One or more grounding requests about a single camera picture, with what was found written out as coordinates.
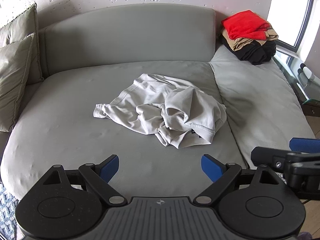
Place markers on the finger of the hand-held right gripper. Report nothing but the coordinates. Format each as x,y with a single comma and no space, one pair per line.
305,145
265,156

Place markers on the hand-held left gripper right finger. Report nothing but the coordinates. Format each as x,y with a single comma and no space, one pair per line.
210,168

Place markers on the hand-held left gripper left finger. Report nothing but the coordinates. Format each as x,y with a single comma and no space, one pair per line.
110,168

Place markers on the light grey t-shirt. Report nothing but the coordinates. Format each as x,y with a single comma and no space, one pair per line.
160,110

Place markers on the glass side table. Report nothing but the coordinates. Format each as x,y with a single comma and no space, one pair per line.
300,90

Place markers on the small white device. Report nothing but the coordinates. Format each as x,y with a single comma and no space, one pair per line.
307,73

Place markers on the grey sofa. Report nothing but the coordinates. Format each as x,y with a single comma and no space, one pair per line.
75,105

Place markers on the black folded garment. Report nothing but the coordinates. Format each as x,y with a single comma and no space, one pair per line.
255,55

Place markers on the blue patterned rug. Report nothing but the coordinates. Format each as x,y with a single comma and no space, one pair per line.
7,210

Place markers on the tan folded garment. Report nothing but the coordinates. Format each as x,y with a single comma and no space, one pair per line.
246,42

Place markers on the olive throw pillow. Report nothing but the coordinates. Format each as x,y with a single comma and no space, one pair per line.
17,27
12,80

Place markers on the window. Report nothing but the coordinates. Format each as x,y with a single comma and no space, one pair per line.
290,12

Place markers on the red folded garment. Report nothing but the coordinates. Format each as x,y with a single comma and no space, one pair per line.
243,23

